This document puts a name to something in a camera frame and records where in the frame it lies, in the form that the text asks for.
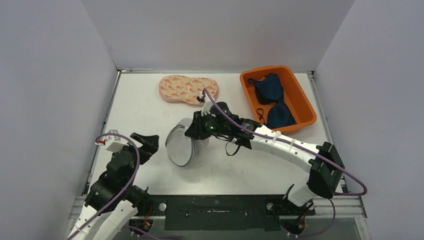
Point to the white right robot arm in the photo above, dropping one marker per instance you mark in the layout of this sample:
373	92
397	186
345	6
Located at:
322	163

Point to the orange plastic bin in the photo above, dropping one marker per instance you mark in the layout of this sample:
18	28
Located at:
294	96

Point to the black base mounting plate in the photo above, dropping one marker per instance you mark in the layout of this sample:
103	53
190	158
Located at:
223	212

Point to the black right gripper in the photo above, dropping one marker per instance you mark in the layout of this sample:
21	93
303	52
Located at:
197	127

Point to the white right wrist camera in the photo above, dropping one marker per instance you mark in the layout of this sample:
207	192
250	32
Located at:
206	101

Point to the pink carrot-print laundry bag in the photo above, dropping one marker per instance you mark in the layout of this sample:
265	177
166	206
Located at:
184	89

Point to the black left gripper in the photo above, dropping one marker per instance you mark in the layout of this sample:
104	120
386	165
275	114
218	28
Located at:
150	143

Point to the navy blue bra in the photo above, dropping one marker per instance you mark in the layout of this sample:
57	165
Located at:
270	91

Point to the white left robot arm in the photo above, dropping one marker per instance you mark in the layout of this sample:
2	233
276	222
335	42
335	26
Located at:
114	198

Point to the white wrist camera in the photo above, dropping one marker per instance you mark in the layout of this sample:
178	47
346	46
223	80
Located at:
113	142
206	101

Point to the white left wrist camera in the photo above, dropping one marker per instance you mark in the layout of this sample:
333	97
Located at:
113	142

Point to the white mesh cylindrical laundry bag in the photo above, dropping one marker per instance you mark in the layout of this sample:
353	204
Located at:
182	149

